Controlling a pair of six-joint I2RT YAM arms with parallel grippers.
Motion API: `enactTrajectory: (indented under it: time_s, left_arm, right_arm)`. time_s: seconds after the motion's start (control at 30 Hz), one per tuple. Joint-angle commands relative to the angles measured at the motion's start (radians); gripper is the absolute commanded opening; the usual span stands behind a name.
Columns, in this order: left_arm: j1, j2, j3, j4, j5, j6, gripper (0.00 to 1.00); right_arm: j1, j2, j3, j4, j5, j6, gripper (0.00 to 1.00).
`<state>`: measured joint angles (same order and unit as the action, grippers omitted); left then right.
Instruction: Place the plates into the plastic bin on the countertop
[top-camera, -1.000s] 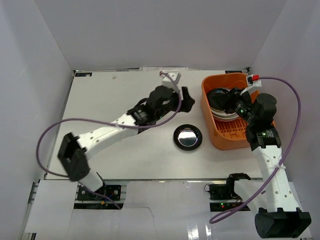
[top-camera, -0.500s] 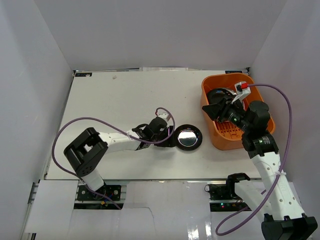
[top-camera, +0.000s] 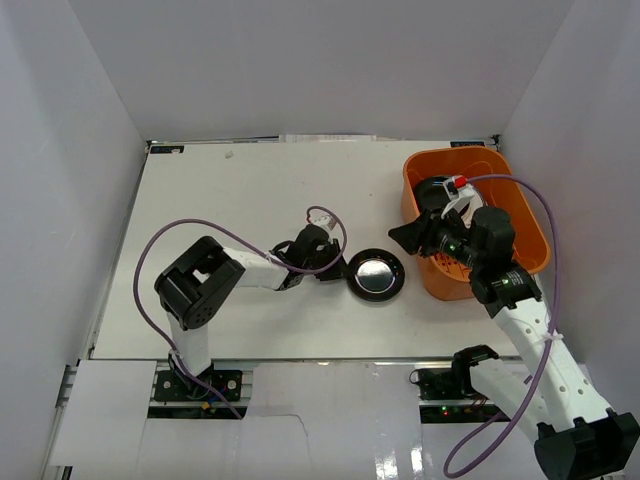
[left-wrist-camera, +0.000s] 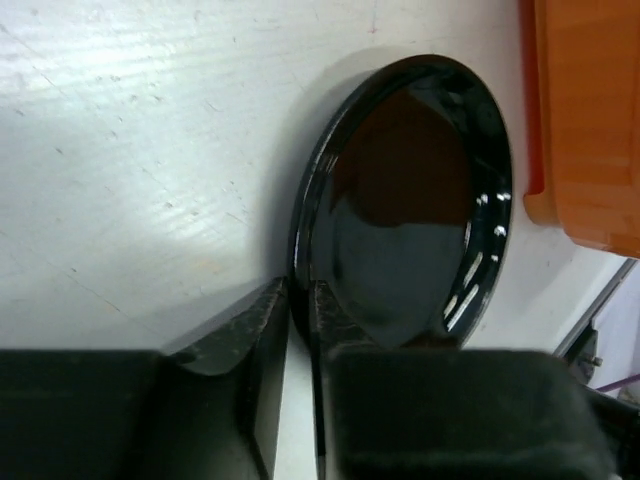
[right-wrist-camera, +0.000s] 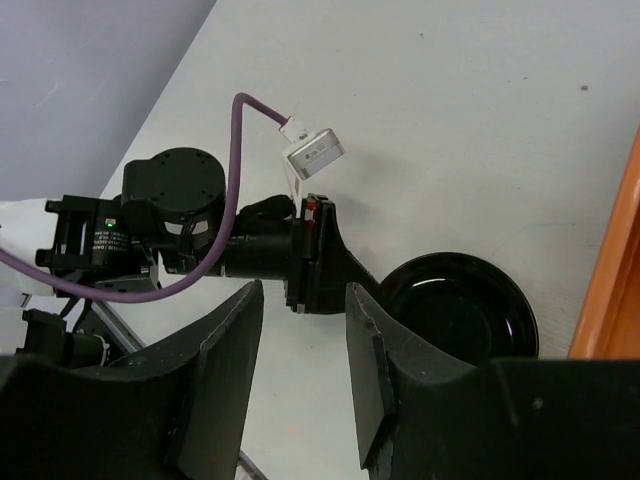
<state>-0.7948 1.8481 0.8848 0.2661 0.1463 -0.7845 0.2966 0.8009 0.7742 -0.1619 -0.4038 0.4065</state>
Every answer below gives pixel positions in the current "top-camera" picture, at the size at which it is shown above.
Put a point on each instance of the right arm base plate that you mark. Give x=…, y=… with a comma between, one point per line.
x=442, y=402

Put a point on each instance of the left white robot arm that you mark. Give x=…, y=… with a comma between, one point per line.
x=194, y=287

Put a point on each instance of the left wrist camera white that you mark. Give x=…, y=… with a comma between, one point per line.
x=325, y=222

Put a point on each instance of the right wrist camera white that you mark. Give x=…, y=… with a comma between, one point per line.
x=463, y=197

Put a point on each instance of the left blue label sticker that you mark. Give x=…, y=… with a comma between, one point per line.
x=166, y=149

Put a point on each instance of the right blue label sticker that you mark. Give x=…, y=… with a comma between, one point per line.
x=467, y=143

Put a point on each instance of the black plate with mirror centre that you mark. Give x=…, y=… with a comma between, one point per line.
x=375, y=275

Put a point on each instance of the blue label sticker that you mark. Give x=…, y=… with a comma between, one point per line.
x=467, y=143
x=166, y=149

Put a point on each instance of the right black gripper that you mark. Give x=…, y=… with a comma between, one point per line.
x=422, y=231

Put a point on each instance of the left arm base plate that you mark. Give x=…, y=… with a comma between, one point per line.
x=174, y=398

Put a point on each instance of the orange plastic bin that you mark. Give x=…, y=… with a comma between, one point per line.
x=442, y=277

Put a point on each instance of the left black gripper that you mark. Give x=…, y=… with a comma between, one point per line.
x=329, y=261

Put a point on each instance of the black iridescent plate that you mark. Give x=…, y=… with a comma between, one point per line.
x=433, y=194

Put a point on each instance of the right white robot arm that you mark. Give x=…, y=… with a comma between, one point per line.
x=575, y=432

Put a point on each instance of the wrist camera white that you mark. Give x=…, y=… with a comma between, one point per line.
x=325, y=222
x=463, y=197

